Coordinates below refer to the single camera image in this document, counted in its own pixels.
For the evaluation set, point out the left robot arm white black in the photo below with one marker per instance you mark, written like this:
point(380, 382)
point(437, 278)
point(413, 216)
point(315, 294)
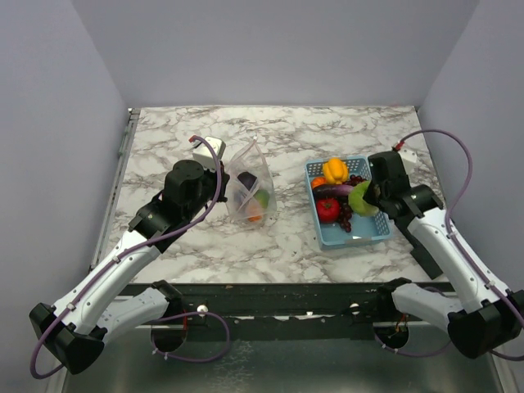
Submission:
point(77, 327)

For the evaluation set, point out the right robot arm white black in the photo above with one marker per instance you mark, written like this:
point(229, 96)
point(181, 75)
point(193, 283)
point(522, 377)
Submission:
point(486, 313)

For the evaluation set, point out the green orange mango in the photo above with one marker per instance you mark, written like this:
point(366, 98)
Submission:
point(256, 207)

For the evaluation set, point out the clear zip top bag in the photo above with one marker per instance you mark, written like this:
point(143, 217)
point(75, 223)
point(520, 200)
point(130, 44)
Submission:
point(250, 158)

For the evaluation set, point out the red tomato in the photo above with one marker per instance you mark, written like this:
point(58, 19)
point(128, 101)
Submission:
point(328, 210)

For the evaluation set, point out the black mounting rail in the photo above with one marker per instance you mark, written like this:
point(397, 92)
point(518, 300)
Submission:
point(283, 312)

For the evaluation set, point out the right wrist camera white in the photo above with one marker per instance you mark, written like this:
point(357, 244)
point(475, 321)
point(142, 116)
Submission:
point(408, 156)

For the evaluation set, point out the green cabbage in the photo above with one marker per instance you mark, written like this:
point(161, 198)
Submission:
point(358, 204)

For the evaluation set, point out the small orange fruit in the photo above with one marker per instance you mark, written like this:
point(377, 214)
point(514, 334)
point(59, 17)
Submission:
point(317, 182)

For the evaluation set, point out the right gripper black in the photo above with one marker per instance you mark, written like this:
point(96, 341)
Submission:
point(369, 195)

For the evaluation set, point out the yellow bell pepper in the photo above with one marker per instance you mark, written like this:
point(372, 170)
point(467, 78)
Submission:
point(335, 171)

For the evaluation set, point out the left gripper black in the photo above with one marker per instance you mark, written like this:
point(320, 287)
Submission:
point(224, 178)

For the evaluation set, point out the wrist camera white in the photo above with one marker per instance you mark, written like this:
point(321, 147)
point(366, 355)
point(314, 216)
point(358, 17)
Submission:
point(204, 152)
point(408, 156)

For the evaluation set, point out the light blue plastic basket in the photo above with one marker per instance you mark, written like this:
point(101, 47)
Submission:
point(364, 230)

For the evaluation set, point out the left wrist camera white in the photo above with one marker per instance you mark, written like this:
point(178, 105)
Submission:
point(204, 152)

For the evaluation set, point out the round purple eggplant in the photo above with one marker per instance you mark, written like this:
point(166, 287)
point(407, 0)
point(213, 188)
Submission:
point(248, 180)

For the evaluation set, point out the long purple eggplant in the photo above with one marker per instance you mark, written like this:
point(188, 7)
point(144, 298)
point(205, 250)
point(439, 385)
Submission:
point(326, 191)

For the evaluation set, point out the dark red grapes bunch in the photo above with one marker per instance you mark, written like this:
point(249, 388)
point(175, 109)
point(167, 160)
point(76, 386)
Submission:
point(346, 212)

